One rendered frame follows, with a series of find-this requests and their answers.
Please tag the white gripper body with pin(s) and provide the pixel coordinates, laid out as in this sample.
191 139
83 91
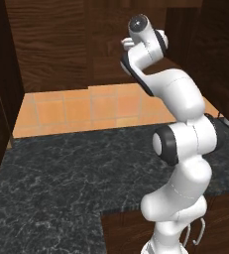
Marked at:
128 43

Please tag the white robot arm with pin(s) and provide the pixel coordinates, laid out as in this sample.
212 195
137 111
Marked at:
182 96

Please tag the narrow brown wooden cabinet door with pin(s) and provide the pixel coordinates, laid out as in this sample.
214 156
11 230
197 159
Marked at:
109 36

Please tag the wide brown wooden cabinet door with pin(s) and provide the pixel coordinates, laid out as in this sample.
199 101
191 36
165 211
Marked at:
50 43

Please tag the dark wooden cabinet run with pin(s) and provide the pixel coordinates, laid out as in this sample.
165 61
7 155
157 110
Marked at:
211 49

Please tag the tall dark wooden cabinet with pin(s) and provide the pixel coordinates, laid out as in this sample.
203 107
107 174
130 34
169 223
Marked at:
2 99

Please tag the dark wooden base cabinet door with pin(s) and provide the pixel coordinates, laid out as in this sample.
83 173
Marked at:
126 231
221 225

